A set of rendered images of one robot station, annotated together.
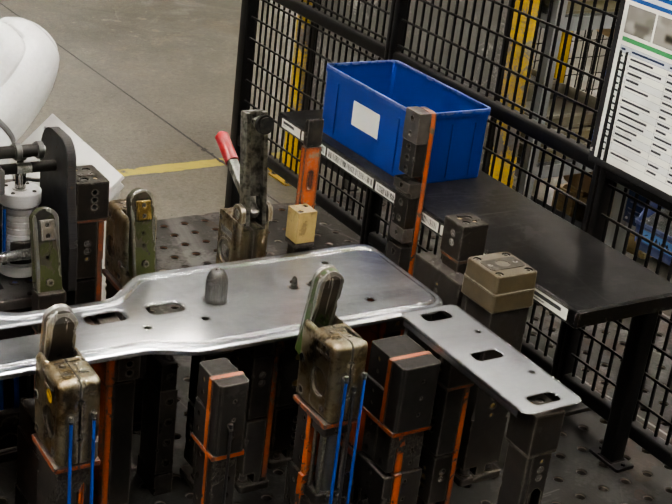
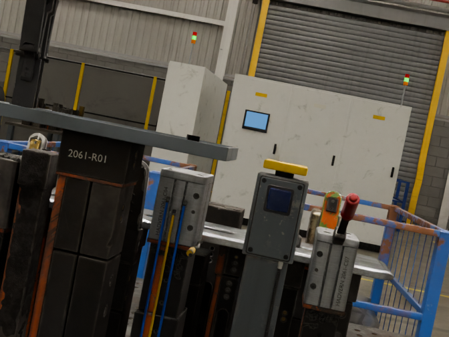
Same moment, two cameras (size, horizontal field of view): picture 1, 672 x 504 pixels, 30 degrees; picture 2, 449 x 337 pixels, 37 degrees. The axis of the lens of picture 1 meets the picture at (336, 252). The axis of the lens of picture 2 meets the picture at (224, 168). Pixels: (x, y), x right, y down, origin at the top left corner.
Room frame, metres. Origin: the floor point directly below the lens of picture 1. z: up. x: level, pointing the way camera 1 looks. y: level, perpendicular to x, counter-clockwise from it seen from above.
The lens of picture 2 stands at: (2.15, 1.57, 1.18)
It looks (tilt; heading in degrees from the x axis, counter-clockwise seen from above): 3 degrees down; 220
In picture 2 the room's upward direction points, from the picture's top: 11 degrees clockwise
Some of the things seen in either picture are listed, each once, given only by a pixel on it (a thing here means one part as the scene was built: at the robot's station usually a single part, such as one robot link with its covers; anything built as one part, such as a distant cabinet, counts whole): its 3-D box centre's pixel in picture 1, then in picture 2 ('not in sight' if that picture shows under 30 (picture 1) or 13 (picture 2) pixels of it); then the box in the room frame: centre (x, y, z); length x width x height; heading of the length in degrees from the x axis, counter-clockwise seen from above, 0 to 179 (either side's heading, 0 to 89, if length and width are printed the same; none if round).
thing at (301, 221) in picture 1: (291, 313); not in sight; (1.79, 0.06, 0.88); 0.04 x 0.04 x 0.36; 34
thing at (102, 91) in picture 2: not in sight; (109, 120); (-6.42, -8.78, 1.00); 4.54 x 0.14 x 2.00; 126
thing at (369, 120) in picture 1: (401, 119); not in sight; (2.21, -0.09, 1.10); 0.30 x 0.17 x 0.13; 35
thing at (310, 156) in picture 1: (298, 266); not in sight; (1.83, 0.06, 0.95); 0.03 x 0.01 x 0.50; 124
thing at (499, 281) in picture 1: (483, 369); not in sight; (1.69, -0.25, 0.88); 0.08 x 0.08 x 0.36; 34
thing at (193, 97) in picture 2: not in sight; (191, 123); (-5.31, -5.54, 1.22); 2.40 x 0.54 x 2.45; 33
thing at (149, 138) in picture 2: not in sight; (107, 129); (1.53, 0.82, 1.16); 0.37 x 0.14 x 0.02; 124
